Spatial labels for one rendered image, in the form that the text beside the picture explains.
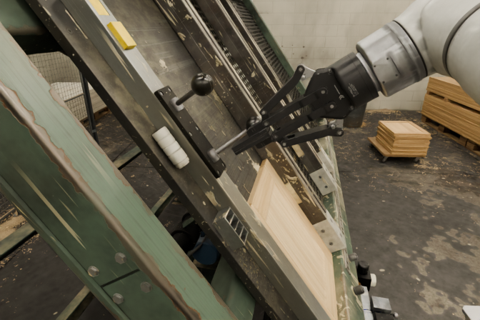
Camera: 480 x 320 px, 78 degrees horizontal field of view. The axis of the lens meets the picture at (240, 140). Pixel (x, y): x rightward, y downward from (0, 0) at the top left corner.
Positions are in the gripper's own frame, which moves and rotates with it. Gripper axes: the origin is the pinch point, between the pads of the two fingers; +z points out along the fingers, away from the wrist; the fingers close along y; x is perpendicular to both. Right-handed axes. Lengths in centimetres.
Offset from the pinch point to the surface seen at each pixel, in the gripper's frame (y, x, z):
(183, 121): -8.8, 3.4, 10.6
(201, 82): -12.4, -2.1, 0.8
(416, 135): 166, 322, -55
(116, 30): -28.4, 3.3, 10.6
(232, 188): 8.1, 5.4, 11.6
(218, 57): -17.2, 38.7, 8.5
